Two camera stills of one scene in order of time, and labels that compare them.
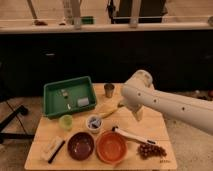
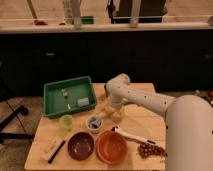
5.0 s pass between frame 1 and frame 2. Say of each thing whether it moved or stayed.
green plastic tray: stayed
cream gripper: moved
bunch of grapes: stayed
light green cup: stayed
